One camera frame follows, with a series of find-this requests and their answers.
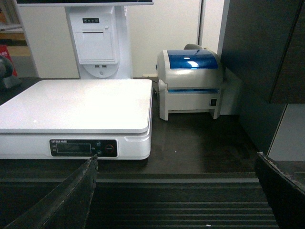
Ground wooden shelf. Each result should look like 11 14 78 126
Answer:
0 31 31 56

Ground red box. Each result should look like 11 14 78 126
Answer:
0 44 19 77

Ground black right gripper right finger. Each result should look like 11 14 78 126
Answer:
254 152 305 229

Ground white POS terminal stand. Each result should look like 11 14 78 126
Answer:
15 0 153 79

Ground black checkout counter cabinet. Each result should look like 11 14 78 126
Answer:
0 0 305 229

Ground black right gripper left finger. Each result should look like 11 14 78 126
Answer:
5 155 98 229

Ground black barcode scanner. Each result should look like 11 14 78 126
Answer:
0 56 22 91

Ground grey blue label printer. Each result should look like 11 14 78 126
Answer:
156 49 224 121

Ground white checkout scale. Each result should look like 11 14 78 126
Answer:
0 79 153 160

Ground grey office chair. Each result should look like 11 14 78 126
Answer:
184 43 207 50

